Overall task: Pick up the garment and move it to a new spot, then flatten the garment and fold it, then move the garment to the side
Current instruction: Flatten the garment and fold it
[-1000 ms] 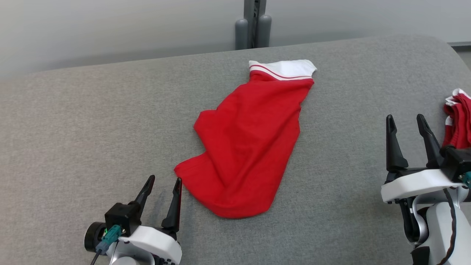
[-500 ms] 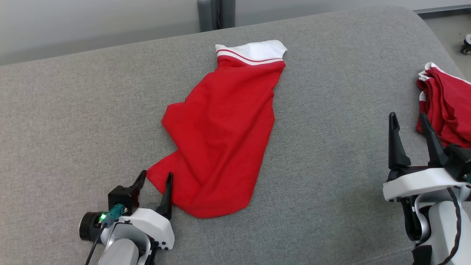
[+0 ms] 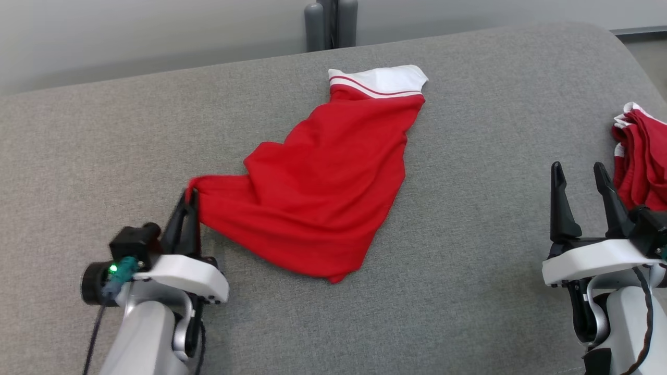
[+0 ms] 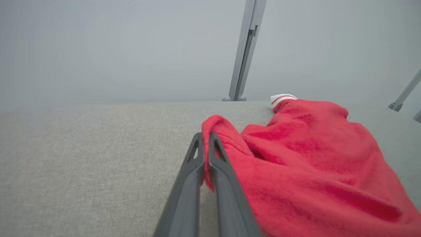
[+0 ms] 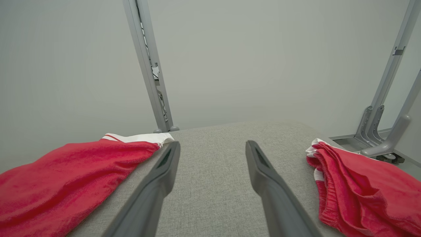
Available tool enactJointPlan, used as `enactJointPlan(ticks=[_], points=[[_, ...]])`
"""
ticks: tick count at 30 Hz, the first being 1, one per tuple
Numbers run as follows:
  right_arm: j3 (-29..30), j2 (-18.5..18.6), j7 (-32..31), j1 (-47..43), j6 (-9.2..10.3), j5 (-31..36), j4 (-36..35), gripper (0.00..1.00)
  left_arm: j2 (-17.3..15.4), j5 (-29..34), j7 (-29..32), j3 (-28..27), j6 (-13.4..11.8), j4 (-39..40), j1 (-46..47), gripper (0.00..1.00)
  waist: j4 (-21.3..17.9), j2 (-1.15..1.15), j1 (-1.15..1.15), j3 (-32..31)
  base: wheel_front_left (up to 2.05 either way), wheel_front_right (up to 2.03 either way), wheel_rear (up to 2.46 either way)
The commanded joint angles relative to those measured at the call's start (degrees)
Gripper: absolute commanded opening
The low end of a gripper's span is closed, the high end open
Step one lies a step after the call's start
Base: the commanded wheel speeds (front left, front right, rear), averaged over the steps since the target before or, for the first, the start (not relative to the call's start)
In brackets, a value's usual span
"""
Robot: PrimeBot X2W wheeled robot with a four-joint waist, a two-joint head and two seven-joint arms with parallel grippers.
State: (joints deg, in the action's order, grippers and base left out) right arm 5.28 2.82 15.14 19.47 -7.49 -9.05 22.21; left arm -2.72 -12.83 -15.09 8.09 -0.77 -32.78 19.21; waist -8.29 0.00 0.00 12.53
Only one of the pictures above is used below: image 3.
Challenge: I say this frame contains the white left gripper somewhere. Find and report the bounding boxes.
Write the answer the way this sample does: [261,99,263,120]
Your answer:
[132,188,230,305]

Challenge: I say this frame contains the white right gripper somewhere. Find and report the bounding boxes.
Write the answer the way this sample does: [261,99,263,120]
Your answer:
[542,161,667,287]

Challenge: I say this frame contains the red shorts white trim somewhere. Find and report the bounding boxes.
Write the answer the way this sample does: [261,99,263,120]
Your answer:
[611,102,667,211]

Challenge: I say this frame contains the red shirt white sleeves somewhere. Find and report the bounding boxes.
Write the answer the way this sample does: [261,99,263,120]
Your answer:
[186,65,429,284]

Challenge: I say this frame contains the left arm teal-plug cable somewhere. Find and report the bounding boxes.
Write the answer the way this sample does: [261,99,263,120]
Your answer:
[82,256,140,375]

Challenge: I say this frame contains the arm teal-plug cable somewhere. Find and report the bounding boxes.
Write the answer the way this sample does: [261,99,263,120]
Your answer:
[620,245,667,375]
[82,256,140,375]

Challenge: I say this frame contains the right arm teal-plug cable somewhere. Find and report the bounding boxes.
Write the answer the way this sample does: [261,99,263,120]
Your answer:
[620,245,667,375]

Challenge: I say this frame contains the grey metal partition post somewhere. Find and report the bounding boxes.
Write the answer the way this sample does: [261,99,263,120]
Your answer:
[319,0,342,50]

